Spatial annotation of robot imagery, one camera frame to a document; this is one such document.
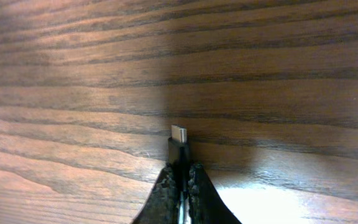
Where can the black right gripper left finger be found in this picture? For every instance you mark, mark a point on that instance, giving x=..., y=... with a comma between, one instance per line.
x=161, y=206

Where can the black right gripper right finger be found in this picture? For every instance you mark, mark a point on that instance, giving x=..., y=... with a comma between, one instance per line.
x=206, y=206

